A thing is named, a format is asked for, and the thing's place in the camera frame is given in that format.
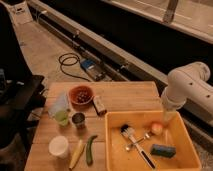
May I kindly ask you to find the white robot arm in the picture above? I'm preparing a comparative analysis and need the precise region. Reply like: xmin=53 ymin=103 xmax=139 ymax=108
xmin=161 ymin=62 xmax=213 ymax=123

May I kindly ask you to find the brown rectangular eraser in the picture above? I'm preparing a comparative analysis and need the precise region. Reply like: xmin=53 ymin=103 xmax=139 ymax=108
xmin=93 ymin=96 xmax=107 ymax=116

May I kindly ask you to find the yellow plastic bin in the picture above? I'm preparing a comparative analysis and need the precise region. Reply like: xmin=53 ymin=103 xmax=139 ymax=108
xmin=105 ymin=111 xmax=201 ymax=171

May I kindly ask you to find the blue green sponge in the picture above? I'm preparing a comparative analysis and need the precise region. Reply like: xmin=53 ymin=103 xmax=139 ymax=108
xmin=150 ymin=144 xmax=176 ymax=158

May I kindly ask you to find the green plastic cup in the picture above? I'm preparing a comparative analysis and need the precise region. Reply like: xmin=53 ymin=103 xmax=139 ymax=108
xmin=54 ymin=110 xmax=68 ymax=126

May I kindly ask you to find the white box device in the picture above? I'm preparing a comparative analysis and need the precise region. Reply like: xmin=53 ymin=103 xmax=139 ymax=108
xmin=9 ymin=1 xmax=33 ymax=26

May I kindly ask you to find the peach apple toy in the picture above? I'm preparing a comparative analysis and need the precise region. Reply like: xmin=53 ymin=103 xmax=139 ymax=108
xmin=151 ymin=123 xmax=163 ymax=135

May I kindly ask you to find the green cucumber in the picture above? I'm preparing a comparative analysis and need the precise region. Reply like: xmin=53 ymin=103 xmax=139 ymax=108
xmin=86 ymin=135 xmax=98 ymax=166

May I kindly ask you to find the blue grey power box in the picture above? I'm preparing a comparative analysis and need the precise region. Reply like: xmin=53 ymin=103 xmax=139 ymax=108
xmin=80 ymin=59 xmax=105 ymax=81

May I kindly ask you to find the black coiled cable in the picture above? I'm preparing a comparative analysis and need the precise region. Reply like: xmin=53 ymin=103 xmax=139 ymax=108
xmin=58 ymin=52 xmax=92 ymax=83

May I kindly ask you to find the clear plastic bag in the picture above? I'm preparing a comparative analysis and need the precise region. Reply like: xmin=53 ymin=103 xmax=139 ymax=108
xmin=48 ymin=92 xmax=69 ymax=117

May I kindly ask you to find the black chair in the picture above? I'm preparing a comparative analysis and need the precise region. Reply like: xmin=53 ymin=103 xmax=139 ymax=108
xmin=0 ymin=2 xmax=45 ymax=150

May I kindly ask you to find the red bowl with contents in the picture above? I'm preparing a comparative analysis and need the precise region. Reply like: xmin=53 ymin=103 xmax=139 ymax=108
xmin=69 ymin=85 xmax=94 ymax=105

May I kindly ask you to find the small metal cup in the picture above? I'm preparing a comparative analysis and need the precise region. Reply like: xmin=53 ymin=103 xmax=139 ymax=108
xmin=72 ymin=112 xmax=85 ymax=129

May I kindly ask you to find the metal spoon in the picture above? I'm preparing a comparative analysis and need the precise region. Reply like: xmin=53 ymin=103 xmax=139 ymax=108
xmin=125 ymin=132 xmax=152 ymax=151

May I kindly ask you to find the white paper cup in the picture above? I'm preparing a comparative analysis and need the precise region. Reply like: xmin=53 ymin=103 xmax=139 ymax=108
xmin=48 ymin=136 xmax=69 ymax=158

